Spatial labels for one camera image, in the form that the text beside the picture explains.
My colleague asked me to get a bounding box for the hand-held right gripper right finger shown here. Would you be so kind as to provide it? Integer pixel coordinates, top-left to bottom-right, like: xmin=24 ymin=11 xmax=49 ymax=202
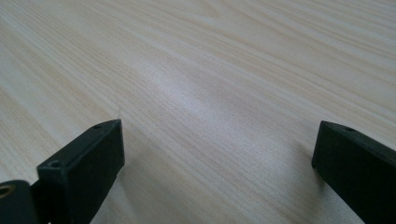
xmin=311 ymin=119 xmax=396 ymax=224

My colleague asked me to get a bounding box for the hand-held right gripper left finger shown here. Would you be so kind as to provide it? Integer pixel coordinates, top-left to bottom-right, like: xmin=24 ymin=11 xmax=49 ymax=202
xmin=36 ymin=119 xmax=126 ymax=224

